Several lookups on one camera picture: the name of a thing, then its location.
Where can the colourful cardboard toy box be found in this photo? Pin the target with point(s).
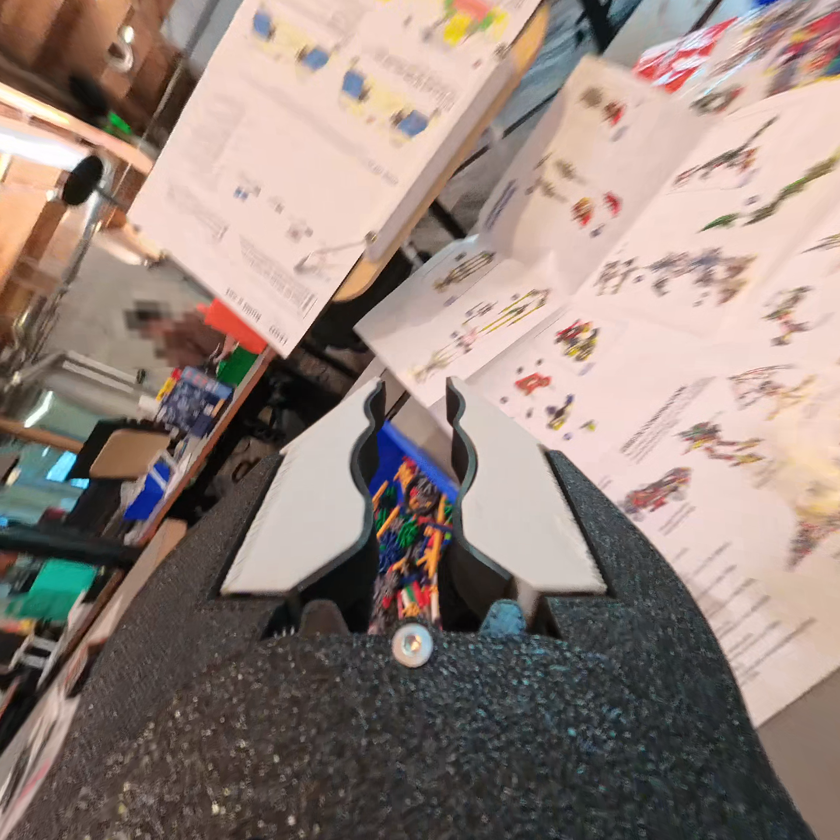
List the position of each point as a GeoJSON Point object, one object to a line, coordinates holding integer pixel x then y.
{"type": "Point", "coordinates": [676, 59]}

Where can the blue plastic parts bin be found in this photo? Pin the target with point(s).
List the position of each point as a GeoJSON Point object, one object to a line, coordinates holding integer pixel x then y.
{"type": "Point", "coordinates": [397, 439]}

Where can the green box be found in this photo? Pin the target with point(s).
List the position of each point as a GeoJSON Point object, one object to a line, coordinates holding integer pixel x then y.
{"type": "Point", "coordinates": [237, 366]}

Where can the white printed board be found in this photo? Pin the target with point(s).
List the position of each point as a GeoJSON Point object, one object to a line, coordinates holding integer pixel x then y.
{"type": "Point", "coordinates": [295, 164]}

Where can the blue printed box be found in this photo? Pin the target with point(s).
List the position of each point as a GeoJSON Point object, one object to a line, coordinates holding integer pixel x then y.
{"type": "Point", "coordinates": [193, 399]}

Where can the red box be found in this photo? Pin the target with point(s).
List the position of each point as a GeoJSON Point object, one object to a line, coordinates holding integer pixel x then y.
{"type": "Point", "coordinates": [233, 321]}

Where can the pile of colourful toy pieces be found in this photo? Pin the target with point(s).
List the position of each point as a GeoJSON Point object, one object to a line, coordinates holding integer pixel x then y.
{"type": "Point", "coordinates": [410, 525]}

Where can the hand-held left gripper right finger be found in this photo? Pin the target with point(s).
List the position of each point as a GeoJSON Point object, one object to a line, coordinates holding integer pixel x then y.
{"type": "Point", "coordinates": [525, 518]}

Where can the white printed instruction sheet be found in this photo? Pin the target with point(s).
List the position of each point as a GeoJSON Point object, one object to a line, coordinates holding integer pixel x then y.
{"type": "Point", "coordinates": [617, 367]}

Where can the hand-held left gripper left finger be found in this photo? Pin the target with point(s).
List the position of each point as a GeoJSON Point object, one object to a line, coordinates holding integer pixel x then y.
{"type": "Point", "coordinates": [302, 518]}

